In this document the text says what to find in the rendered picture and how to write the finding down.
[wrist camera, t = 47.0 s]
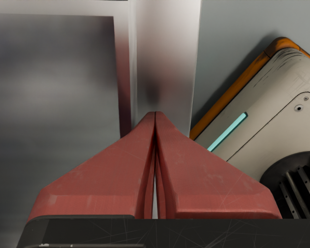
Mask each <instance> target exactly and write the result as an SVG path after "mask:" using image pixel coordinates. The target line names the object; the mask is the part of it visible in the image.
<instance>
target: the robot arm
mask: <svg viewBox="0 0 310 248"><path fill-rule="evenodd" d="M154 184H156V200H157V216H158V219H152V216H153V200H154ZM16 248H310V219H282V216H281V214H280V212H279V209H278V206H277V204H276V202H275V199H274V197H273V195H272V193H271V191H270V190H269V189H268V188H267V187H266V186H264V185H262V184H261V183H259V182H258V181H256V180H255V179H253V178H252V177H250V176H248V175H247V174H245V173H244V172H242V171H241V170H239V169H237V168H236V167H234V166H233V165H231V164H229V163H228V162H226V161H225V160H223V159H222V158H220V157H218V156H217V155H215V154H214V153H212V152H210V151H209V150H207V149H205V148H204V147H202V146H201V145H199V144H198V143H196V142H194V141H193V140H191V139H190V138H188V137H186V136H185V135H183V134H182V133H181V132H180V131H179V130H178V129H177V128H176V127H175V126H174V125H173V124H172V122H171V121H170V120H169V119H168V118H167V117H166V116H165V114H164V113H163V112H161V111H155V112H148V113H147V114H146V115H145V116H144V117H143V118H142V119H141V121H140V122H139V123H138V124H137V125H136V126H135V127H134V128H133V130H132V131H131V132H130V133H129V134H127V135H126V136H124V137H123V138H121V139H120V140H118V141H116V142H115V143H113V144H112V145H110V146H109V147H107V148H105V149H104V150H102V151H100V152H99V153H97V154H96V155H94V156H93V157H91V158H89V159H88V160H86V161H85V162H83V163H82V164H80V165H78V166H77V167H75V168H74V169H72V170H71V171H69V172H67V173H66V174H64V175H63V176H61V177H60V178H58V179H56V180H55V181H53V182H52V183H50V184H49V185H47V186H46V187H44V188H43V189H42V190H41V191H40V193H39V194H38V196H37V198H36V200H35V203H34V205H33V208H32V210H31V213H30V215H29V218H28V220H27V223H26V225H25V227H24V230H23V232H22V235H21V237H20V240H19V242H18V244H17V246H16Z"/></svg>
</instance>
